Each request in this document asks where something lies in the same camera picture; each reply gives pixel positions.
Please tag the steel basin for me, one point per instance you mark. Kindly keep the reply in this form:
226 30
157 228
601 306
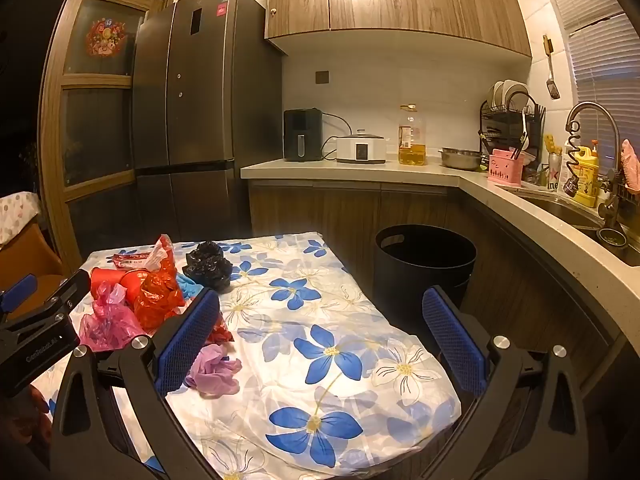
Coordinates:
460 159

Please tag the dark chopsticks bundle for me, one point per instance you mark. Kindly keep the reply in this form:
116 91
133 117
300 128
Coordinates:
540 112

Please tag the pink plastic bag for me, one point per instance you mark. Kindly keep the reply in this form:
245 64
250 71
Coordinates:
107 322

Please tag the dark wall outlet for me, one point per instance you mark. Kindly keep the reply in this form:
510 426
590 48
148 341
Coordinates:
322 77

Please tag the hanging slotted spatula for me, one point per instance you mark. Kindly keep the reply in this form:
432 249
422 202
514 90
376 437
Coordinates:
551 87

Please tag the red snack wrapper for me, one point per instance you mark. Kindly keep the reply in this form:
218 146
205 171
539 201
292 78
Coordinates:
129 260

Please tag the white plate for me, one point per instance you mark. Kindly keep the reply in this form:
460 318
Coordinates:
497 95

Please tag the dotted white cloth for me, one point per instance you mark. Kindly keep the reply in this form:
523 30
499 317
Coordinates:
15 215

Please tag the white plastic bottle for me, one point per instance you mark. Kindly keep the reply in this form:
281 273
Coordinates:
566 160

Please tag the orange chair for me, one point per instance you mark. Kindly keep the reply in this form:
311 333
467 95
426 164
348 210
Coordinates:
30 265

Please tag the white ladle spoon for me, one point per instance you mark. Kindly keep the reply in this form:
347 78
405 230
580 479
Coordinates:
526 130

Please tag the black dish rack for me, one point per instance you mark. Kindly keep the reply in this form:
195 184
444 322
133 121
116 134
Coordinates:
505 125

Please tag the red plastic bag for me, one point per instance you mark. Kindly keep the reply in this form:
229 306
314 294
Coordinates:
157 295

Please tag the black trash bin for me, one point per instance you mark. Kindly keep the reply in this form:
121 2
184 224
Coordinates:
425 270

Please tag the white electric cooker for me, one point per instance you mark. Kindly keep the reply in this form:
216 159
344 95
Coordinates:
361 149

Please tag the wooden framed glass door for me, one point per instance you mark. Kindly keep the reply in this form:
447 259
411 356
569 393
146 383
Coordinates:
95 125

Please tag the blue floral tablecloth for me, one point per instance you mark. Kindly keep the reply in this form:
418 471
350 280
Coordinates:
310 310

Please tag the yellow detergent bottle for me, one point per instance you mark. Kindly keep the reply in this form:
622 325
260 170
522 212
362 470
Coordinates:
586 175

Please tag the cooking oil bottle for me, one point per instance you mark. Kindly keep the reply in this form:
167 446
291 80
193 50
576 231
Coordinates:
412 145

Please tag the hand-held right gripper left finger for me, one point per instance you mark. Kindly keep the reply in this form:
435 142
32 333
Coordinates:
187 340

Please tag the purple disposable glove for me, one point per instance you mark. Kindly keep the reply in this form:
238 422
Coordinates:
215 372

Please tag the pink utensil holder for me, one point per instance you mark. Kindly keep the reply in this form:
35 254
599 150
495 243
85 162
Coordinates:
506 167

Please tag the window blinds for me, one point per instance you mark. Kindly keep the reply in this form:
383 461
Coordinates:
600 50

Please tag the red door decoration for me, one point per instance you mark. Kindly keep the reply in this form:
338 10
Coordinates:
105 37

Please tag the white bowl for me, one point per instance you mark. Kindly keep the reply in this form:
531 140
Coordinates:
515 91

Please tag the beer can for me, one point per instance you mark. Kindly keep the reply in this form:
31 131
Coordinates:
553 175

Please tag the dark grey refrigerator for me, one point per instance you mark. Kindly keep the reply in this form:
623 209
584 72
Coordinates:
200 110

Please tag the black plastic bag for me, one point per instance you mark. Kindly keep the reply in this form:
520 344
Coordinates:
207 265

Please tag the black air fryer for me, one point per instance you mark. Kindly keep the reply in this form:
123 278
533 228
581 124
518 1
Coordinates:
302 135

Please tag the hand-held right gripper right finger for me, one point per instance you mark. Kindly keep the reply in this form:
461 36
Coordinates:
455 345

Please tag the steel kitchen faucet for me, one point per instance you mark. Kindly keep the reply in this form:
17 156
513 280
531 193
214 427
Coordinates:
607 120

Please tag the steel sink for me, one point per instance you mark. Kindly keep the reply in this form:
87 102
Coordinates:
565 212

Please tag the wooden kitchen counter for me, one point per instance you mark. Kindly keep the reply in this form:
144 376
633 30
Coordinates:
350 170

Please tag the wooden wall cabinets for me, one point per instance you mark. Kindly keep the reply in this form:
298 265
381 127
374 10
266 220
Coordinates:
400 0

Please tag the small red plastic scrap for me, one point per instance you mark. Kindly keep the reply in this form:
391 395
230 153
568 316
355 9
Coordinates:
220 330

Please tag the red paper cup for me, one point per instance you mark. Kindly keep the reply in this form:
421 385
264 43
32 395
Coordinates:
104 281
135 285

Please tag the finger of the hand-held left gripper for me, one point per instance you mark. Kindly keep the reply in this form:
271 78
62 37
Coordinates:
70 290
17 290

